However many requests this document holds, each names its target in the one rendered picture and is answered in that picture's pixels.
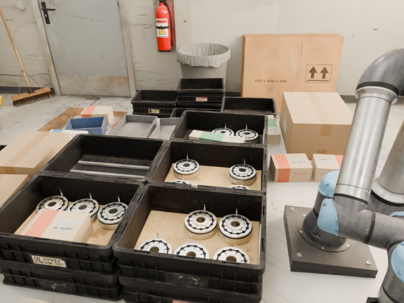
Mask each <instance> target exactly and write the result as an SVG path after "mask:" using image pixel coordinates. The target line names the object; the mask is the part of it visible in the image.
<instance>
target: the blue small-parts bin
mask: <svg viewBox="0 0 404 303"><path fill-rule="evenodd" d="M106 128H107V126H106V120H105V116H103V117H86V118H70V119H69V121H68V123H67V125H66V127H65V129H64V130H81V131H88V134H97V135H105V132H106Z"/></svg>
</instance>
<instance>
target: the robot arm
mask: <svg viewBox="0 0 404 303"><path fill-rule="evenodd" d="M398 96H403V97H404V47H398V48H395V49H392V50H389V51H388V52H386V53H384V54H382V55H381V56H379V57H378V58H377V59H375V60H374V61H373V62H372V63H371V64H370V65H369V66H368V68H366V70H365V71H364V72H363V74H362V75H361V77H360V79H359V81H358V84H357V87H356V90H355V97H356V98H357V99H358V101H357V105H356V108H355V112H354V115H353V120H352V124H351V127H350V131H349V136H348V139H347V143H346V147H345V150H344V155H343V159H342V162H341V167H340V170H338V171H331V172H329V173H327V174H325V175H324V176H323V177H322V180H321V183H320V184H319V187H318V192H317V195H316V199H315V202H314V206H313V208H312V209H311V210H310V212H309V213H308V214H307V216H306V217H305V218H304V222H303V225H302V226H303V229H304V232H305V234H306V235H307V236H308V237H309V238H310V239H311V240H313V241H314V242H316V243H318V244H320V245H323V246H329V247H337V246H341V245H343V244H344V243H346V241H347V239H351V240H354V241H357V242H361V243H364V244H366V245H370V246H373V247H375V248H379V249H382V250H386V251H387V257H388V269H387V272H386V274H385V276H384V279H383V282H382V284H381V286H380V289H379V291H378V295H377V298H375V297H367V300H366V303H404V119H403V121H402V124H401V126H400V129H399V131H398V133H397V136H396V139H395V140H394V143H393V146H392V148H391V150H390V152H389V155H388V157H387V160H386V162H385V164H384V167H383V169H382V171H381V174H380V176H379V177H377V178H374V177H375V172H376V167H377V164H378V159H379V155H380V152H381V147H382V142H383V139H384V134H385V130H386V126H387V121H388V117H389V114H390V109H391V105H392V104H394V103H395V102H397V100H398Z"/></svg>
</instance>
